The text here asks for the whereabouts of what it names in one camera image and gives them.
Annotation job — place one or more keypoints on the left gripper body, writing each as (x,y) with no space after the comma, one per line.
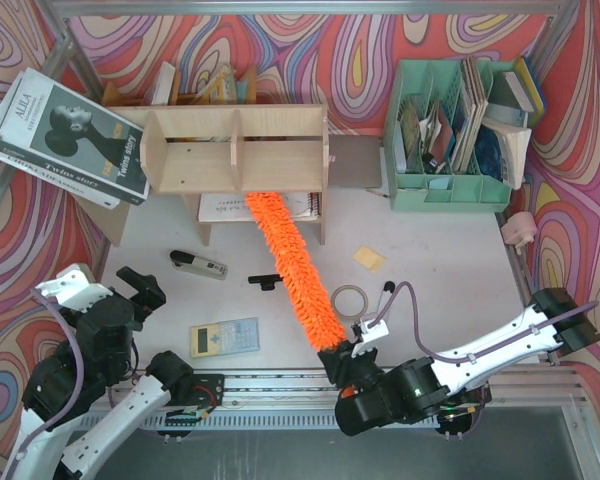
(143,288)

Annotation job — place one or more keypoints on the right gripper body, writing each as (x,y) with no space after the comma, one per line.
(340,364)

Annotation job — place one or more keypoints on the white black stapler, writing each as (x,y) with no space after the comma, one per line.
(195,264)

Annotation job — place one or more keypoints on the clear tape roll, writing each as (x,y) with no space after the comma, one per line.
(349,302)

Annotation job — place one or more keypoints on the orange chenille duster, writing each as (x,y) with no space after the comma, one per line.
(308,296)

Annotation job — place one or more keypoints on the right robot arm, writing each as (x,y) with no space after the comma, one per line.
(447,384)

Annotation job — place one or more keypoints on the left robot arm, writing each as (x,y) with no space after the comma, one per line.
(61,390)

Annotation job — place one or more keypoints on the wooden bookshelf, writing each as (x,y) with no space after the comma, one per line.
(199,149)

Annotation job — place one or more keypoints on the yellow blue calculator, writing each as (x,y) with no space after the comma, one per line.
(225,338)

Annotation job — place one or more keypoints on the yellow sticky note pad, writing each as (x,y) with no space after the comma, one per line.
(369,259)

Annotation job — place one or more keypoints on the black binder clip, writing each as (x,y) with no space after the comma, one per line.
(265,282)

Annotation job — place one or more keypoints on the spiral notebook under shelf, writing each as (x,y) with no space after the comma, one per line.
(233,208)

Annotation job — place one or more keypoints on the pencil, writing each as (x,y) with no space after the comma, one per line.
(376,192)

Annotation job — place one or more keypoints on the Twins story magazine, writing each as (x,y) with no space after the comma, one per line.
(59,135)

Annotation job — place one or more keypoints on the grey laptop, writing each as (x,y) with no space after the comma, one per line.
(355,161)

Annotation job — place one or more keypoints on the pink piggy figure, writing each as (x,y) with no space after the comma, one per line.
(519,230)

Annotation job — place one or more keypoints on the green plastic file organizer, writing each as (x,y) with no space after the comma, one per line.
(430,131)

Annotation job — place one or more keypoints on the open book in organizer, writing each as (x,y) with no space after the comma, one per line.
(513,142)

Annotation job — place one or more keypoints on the blue yellow book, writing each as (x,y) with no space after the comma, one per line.
(519,88)

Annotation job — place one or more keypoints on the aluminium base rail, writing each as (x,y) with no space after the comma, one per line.
(526,385)

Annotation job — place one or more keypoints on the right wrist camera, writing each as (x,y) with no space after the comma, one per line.
(367,335)

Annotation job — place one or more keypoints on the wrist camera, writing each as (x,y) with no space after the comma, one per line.
(367,335)
(74,290)

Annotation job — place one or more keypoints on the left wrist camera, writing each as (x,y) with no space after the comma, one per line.
(74,290)

